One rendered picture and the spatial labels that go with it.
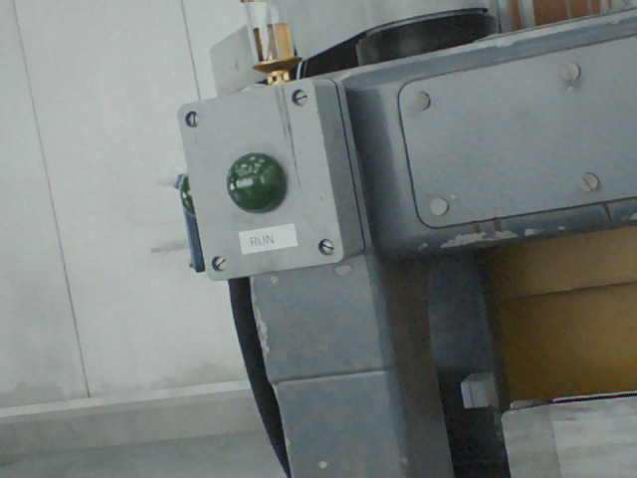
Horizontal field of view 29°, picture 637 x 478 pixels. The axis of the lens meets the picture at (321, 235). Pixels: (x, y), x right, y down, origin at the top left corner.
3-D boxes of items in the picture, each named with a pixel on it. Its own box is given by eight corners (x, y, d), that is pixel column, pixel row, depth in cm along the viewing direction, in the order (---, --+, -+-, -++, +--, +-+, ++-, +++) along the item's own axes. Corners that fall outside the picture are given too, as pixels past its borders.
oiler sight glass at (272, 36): (247, 65, 67) (236, 1, 66) (265, 66, 69) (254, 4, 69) (289, 56, 66) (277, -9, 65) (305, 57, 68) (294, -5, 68)
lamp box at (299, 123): (206, 283, 61) (174, 106, 60) (243, 270, 65) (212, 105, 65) (345, 262, 58) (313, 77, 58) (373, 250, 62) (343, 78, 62)
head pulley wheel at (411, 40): (342, 81, 74) (334, 41, 74) (385, 82, 82) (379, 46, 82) (485, 52, 71) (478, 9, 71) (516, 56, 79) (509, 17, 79)
